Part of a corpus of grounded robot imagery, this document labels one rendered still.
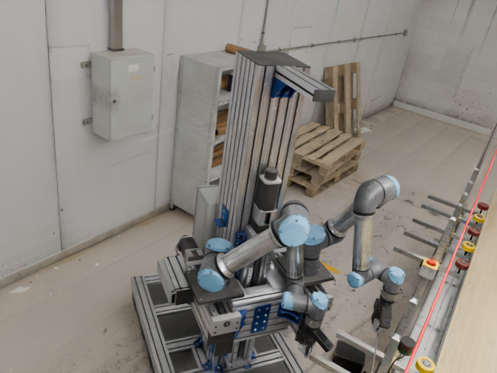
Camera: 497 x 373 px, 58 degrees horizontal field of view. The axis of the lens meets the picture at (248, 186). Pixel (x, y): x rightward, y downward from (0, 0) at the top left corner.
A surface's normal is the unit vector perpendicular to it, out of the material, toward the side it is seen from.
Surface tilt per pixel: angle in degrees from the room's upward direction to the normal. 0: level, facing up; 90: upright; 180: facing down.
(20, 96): 90
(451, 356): 0
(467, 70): 90
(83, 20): 90
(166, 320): 0
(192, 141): 90
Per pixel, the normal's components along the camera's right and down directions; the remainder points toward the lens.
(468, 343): 0.14, -0.87
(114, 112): 0.79, 0.38
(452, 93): -0.59, 0.30
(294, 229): 0.00, 0.38
